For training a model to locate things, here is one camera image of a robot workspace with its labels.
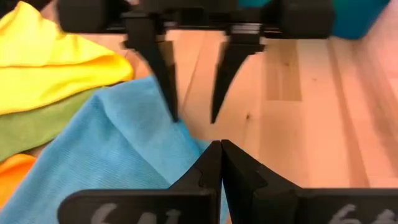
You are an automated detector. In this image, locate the dark green microfiber towel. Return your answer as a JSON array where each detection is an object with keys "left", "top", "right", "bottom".
[{"left": 0, "top": 88, "right": 103, "bottom": 162}]

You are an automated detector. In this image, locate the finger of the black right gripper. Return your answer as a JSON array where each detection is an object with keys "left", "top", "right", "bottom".
[
  {"left": 124, "top": 15, "right": 180, "bottom": 122},
  {"left": 210, "top": 32, "right": 265, "bottom": 124}
]

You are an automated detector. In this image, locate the blue plastic tray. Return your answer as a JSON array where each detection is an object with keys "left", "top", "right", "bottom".
[{"left": 238, "top": 0, "right": 392, "bottom": 40}]

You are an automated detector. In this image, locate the orange microfiber towel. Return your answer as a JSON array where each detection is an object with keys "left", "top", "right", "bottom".
[{"left": 0, "top": 154, "right": 37, "bottom": 208}]

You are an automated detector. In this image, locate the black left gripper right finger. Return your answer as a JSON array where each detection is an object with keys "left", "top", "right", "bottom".
[{"left": 221, "top": 139, "right": 398, "bottom": 224}]

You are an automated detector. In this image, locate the yellow microfiber towel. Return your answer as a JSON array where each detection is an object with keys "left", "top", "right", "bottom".
[{"left": 0, "top": 1, "right": 134, "bottom": 116}]

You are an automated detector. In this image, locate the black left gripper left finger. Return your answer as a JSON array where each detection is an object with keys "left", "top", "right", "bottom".
[{"left": 57, "top": 139, "right": 223, "bottom": 224}]

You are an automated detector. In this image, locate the blue microfiber towel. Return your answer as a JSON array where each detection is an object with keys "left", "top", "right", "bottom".
[{"left": 0, "top": 76, "right": 229, "bottom": 224}]

